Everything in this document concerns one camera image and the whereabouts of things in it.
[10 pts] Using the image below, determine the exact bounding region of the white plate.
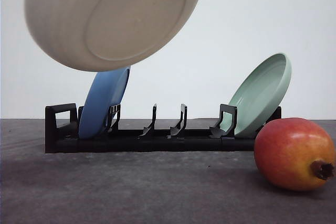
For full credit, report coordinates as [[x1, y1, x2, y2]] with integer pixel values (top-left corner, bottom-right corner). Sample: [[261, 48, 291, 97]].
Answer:
[[25, 0, 200, 72]]

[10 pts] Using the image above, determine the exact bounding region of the red yellow pomegranate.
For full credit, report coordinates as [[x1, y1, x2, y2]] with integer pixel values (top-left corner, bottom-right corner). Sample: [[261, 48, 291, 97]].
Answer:
[[254, 118, 336, 191]]

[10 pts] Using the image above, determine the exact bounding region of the blue plate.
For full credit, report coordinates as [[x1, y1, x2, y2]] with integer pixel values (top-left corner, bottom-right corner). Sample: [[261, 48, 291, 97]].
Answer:
[[79, 66, 131, 139]]

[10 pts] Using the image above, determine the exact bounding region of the green plate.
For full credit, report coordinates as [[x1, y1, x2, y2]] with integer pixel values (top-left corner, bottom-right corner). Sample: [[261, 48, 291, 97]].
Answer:
[[221, 53, 292, 136]]

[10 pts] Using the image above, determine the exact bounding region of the black plate rack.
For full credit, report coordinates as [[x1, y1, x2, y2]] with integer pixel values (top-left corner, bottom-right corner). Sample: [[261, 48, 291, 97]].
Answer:
[[45, 103, 260, 154]]

